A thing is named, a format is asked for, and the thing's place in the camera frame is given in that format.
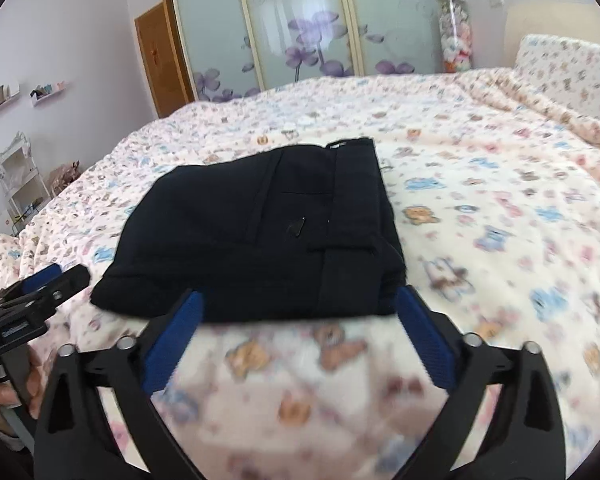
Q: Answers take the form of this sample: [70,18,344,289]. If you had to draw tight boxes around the brown wooden door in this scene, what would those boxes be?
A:
[134,3,186,118]

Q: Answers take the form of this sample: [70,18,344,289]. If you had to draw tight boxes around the clear tube of plush toys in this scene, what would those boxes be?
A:
[438,0,472,74]

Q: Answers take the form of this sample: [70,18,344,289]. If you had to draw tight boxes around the left hand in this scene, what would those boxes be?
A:
[0,348,44,422]

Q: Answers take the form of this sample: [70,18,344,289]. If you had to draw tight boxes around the teddy bear print pillow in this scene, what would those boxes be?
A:
[514,34,600,120]

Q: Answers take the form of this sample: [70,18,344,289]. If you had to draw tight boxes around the white wall socket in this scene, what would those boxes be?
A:
[489,0,505,9]

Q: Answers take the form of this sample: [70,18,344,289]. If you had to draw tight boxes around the white wall shelf with items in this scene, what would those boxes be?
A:
[30,80,67,107]

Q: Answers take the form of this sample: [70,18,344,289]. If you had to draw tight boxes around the cream pink headboard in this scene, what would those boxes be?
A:
[502,1,600,66]

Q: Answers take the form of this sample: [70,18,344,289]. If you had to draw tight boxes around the glass sliding door wardrobe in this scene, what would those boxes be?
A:
[166,0,443,103]

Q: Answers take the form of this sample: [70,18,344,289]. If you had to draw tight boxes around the white shelving rack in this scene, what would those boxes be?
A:
[0,131,52,233]

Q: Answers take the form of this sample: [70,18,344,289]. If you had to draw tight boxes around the pink plush toy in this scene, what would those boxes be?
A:
[47,160,82,196]

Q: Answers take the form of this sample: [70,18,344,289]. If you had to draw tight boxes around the black pants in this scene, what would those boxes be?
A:
[91,138,406,324]

